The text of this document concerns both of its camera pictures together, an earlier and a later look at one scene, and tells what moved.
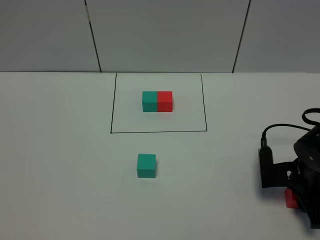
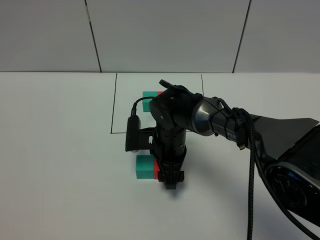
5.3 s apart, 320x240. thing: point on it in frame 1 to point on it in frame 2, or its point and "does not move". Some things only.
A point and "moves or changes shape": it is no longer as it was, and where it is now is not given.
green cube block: x=146 y=166 does not move
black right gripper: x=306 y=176 to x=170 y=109
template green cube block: x=149 y=101 does not move
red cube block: x=290 y=203 moves or changes shape
